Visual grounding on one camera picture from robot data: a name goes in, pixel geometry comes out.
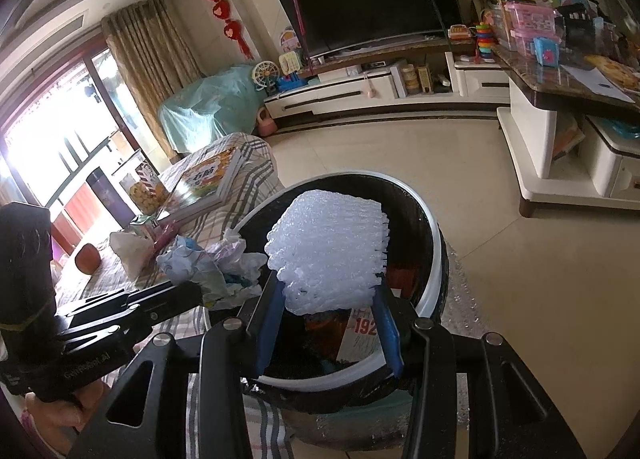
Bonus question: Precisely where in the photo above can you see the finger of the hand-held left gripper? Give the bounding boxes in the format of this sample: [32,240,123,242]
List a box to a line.
[56,281,203,356]
[64,290,135,316]

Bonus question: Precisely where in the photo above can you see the small green white box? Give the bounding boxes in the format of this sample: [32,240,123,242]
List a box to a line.
[129,216,161,235]

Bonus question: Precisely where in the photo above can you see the colourful stacking ring toy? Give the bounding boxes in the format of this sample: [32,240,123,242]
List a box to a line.
[473,22,499,63]

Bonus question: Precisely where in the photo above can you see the white paper sheet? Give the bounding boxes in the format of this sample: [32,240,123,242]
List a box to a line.
[560,64,636,103]

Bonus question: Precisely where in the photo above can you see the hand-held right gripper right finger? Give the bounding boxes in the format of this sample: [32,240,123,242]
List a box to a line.
[372,284,588,459]

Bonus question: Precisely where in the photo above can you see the small white desk fan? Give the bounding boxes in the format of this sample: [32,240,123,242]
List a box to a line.
[251,62,279,93]

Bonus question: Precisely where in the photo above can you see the white plastic bag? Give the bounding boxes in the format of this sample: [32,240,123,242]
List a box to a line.
[109,230,157,281]

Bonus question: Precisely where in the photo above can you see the red glossy packet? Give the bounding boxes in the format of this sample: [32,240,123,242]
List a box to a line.
[386,266,417,301]

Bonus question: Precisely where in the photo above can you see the beige curtain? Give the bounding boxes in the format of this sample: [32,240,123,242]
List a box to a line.
[101,0,204,161]

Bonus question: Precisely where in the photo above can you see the blue white wrapper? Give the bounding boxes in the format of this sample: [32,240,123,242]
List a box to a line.
[156,231,269,311]

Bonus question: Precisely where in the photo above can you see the round printed card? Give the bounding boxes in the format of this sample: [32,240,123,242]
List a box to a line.
[277,28,301,55]

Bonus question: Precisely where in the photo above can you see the purple box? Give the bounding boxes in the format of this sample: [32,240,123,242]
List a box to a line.
[86,169,121,228]

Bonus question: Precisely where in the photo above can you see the patterned yellow box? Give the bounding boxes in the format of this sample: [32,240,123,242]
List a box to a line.
[585,54,640,93]

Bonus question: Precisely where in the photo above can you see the clear jar of cookies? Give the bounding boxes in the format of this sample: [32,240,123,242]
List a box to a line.
[127,164,169,218]

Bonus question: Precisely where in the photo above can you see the white-rimmed bin with black bag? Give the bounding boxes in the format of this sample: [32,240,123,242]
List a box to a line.
[205,169,452,459]

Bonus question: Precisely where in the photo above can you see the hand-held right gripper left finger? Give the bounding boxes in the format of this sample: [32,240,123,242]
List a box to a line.
[67,279,288,459]

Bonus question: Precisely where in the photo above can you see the teal covered furniture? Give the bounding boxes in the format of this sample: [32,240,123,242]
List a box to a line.
[157,64,271,156]

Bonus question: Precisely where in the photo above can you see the teal toy box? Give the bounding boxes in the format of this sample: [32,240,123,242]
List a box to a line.
[532,36,561,68]

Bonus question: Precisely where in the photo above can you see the pink plastic storage boxes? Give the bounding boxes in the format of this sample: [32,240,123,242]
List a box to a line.
[502,1,559,53]

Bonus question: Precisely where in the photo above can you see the red and white carton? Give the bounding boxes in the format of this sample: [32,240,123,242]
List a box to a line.
[336,306,397,366]

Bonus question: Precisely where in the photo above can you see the red heart string decoration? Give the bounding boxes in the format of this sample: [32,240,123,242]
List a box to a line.
[194,0,254,60]

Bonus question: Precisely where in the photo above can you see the red round object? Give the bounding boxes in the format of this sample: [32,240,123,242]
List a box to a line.
[75,243,101,274]

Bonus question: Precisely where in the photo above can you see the orange picture book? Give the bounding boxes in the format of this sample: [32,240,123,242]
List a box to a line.
[160,146,242,221]

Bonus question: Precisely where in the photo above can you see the pink stick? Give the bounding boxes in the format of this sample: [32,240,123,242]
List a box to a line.
[289,0,315,76]

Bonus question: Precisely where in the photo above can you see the white television cabinet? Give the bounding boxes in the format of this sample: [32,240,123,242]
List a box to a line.
[262,38,517,133]

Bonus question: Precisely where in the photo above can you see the pink packet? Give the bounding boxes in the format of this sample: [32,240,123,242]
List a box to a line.
[150,222,176,253]

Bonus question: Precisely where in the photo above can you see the plaid blanket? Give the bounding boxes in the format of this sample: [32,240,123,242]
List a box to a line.
[50,132,297,459]

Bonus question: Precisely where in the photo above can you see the pink watering can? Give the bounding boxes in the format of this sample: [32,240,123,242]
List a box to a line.
[256,106,279,135]

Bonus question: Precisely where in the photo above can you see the marble-top white coffee table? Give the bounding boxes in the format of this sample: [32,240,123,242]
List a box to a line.
[492,46,640,220]

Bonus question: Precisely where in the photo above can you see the blue toy basket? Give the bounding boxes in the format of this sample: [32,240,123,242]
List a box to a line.
[277,74,309,93]

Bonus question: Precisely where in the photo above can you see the person's left hand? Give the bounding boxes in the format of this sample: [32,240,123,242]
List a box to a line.
[22,381,103,442]

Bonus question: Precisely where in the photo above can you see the yellow toy board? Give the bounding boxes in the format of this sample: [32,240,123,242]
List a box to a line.
[277,50,304,78]

